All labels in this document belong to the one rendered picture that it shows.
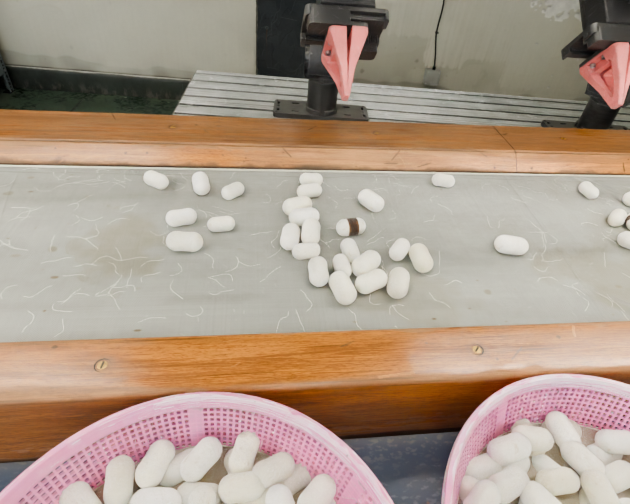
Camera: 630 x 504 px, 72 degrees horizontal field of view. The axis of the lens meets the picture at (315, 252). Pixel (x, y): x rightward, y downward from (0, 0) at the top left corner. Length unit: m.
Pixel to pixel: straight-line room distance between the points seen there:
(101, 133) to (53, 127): 0.07
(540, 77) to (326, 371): 2.69
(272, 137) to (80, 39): 2.25
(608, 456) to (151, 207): 0.51
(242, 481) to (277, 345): 0.10
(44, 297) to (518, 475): 0.43
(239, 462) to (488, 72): 2.63
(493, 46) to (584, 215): 2.13
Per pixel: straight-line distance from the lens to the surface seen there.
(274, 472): 0.34
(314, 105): 0.94
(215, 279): 0.45
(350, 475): 0.33
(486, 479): 0.37
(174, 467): 0.36
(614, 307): 0.56
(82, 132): 0.69
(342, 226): 0.50
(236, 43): 2.60
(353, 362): 0.36
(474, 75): 2.79
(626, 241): 0.65
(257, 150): 0.63
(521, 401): 0.41
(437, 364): 0.38
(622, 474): 0.43
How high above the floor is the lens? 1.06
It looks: 41 degrees down
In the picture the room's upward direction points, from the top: 6 degrees clockwise
